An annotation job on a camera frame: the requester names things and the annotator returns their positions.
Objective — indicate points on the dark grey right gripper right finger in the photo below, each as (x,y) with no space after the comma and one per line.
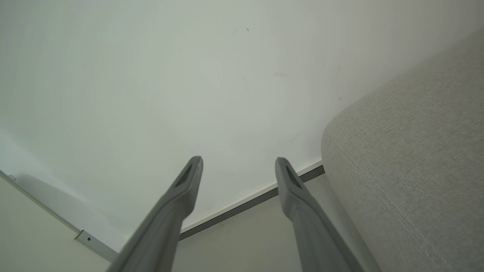
(317,238)

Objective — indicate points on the light grey fabric sofa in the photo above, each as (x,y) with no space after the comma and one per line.
(416,170)

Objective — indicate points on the grey floor door stop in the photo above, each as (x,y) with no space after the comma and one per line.
(94,243)

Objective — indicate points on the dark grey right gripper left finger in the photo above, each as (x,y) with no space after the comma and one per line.
(162,226)

